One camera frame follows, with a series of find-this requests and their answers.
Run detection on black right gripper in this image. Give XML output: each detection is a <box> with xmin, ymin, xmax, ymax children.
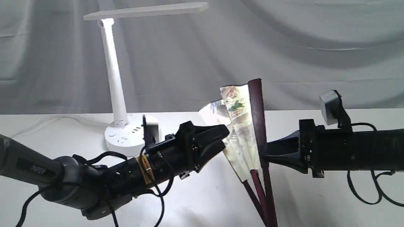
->
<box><xmin>259</xmin><ymin>119</ymin><xmax>325</xmax><ymax>178</ymax></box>

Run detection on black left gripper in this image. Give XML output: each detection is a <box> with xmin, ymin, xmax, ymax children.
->
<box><xmin>139</xmin><ymin>121</ymin><xmax>229</xmax><ymax>180</ymax></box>

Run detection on painted folding paper fan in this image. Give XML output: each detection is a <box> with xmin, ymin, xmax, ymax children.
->
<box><xmin>198</xmin><ymin>79</ymin><xmax>278</xmax><ymax>227</ymax></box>

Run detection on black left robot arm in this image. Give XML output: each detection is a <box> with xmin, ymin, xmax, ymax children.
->
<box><xmin>1</xmin><ymin>120</ymin><xmax>229</xmax><ymax>227</ymax></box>

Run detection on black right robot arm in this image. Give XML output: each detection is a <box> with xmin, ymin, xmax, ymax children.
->
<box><xmin>260</xmin><ymin>119</ymin><xmax>404</xmax><ymax>178</ymax></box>

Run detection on white desk lamp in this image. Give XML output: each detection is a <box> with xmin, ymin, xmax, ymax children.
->
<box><xmin>84</xmin><ymin>2</ymin><xmax>208</xmax><ymax>157</ymax></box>

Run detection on grey backdrop cloth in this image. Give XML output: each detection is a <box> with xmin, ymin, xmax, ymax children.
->
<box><xmin>0</xmin><ymin>0</ymin><xmax>404</xmax><ymax>114</ymax></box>

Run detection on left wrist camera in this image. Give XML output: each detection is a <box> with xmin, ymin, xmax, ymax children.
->
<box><xmin>142</xmin><ymin>115</ymin><xmax>160</xmax><ymax>147</ymax></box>

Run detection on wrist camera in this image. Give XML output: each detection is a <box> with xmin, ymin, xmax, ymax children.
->
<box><xmin>319</xmin><ymin>90</ymin><xmax>352</xmax><ymax>132</ymax></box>
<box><xmin>142</xmin><ymin>115</ymin><xmax>160</xmax><ymax>147</ymax></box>

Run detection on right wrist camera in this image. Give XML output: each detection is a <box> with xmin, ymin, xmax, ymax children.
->
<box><xmin>319</xmin><ymin>90</ymin><xmax>352</xmax><ymax>132</ymax></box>

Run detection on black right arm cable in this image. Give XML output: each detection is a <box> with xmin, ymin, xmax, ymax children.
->
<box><xmin>347</xmin><ymin>122</ymin><xmax>404</xmax><ymax>208</ymax></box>

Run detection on white lamp power cable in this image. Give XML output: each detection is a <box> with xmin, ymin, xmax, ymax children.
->
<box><xmin>13</xmin><ymin>115</ymin><xmax>111</xmax><ymax>136</ymax></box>

